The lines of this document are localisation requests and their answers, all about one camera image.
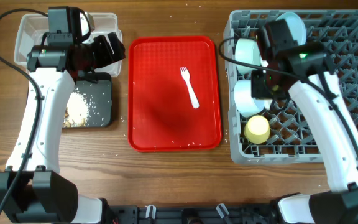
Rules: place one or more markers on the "yellow plastic cup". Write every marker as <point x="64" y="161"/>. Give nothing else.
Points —
<point x="257" y="129"/>

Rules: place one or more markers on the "red serving tray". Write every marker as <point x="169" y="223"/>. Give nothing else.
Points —
<point x="160" y="115"/>

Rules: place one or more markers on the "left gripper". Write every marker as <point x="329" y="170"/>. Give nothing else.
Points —
<point x="106" y="56"/>

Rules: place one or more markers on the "green bowl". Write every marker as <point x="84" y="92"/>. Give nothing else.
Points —
<point x="247" y="51"/>

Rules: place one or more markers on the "food scraps with rice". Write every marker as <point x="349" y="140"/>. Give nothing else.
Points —
<point x="87" y="110"/>

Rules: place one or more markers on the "black plastic tray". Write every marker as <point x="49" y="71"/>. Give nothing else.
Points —
<point x="56" y="88"/>

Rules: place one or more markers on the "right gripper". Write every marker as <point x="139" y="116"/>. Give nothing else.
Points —
<point x="258" y="85"/>

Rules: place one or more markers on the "grey dishwasher rack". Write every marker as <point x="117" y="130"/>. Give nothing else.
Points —
<point x="291" y="140"/>

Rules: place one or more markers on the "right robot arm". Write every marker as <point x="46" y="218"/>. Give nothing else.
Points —
<point x="305" y="74"/>

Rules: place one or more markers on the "clear plastic bin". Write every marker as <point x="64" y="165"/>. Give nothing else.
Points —
<point x="34" y="26"/>

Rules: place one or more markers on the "white plastic spoon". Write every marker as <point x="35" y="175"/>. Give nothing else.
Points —
<point x="267" y="103"/>

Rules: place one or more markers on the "large light blue plate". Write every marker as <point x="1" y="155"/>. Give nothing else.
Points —
<point x="296" y="26"/>

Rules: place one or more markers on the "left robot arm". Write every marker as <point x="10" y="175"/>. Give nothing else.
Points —
<point x="31" y="187"/>

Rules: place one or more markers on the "white plastic fork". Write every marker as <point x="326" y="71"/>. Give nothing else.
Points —
<point x="193" y="98"/>

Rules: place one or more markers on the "small light blue bowl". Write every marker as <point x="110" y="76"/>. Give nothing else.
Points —
<point x="245" y="103"/>

